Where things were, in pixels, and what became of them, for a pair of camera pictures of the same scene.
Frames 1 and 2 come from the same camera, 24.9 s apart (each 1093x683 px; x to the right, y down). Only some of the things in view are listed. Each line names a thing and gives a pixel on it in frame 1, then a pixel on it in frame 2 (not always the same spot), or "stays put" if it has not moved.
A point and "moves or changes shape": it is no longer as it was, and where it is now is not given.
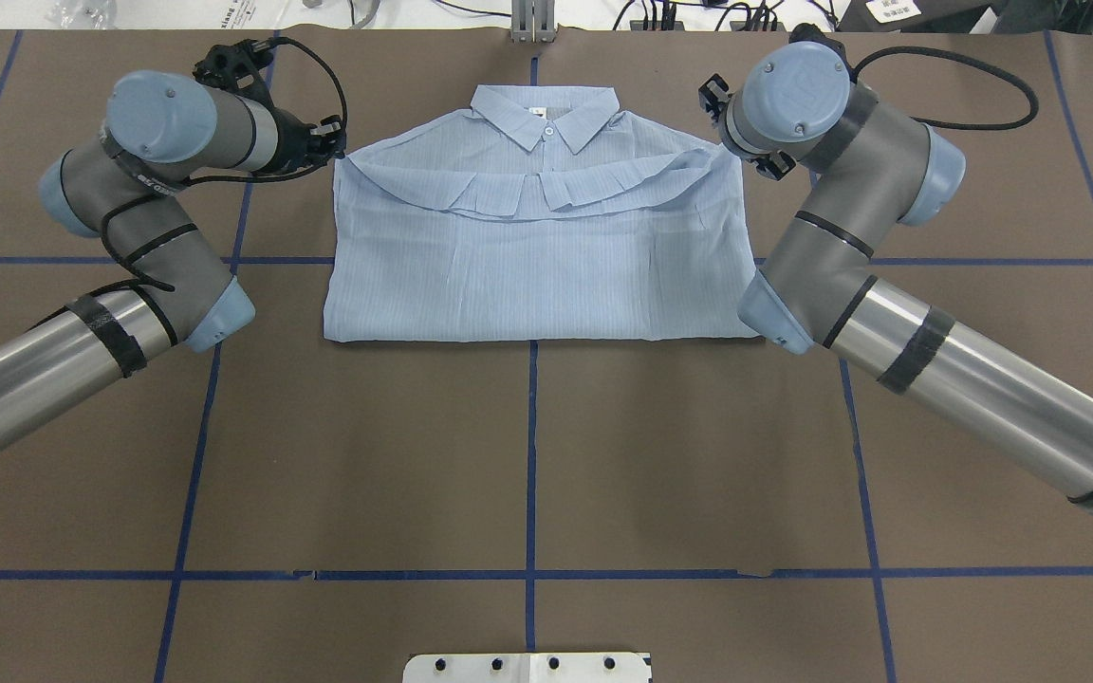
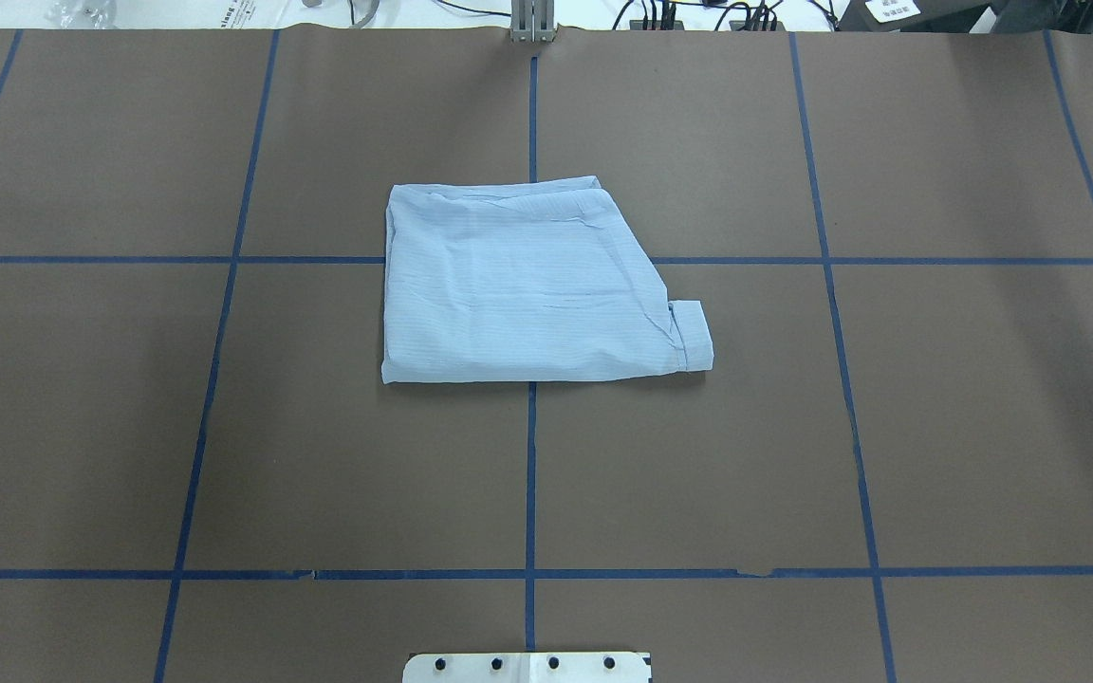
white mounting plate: x=588 y=667 stays put
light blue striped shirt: x=544 y=212 moves or changes shape
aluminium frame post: x=533 y=21 stays put
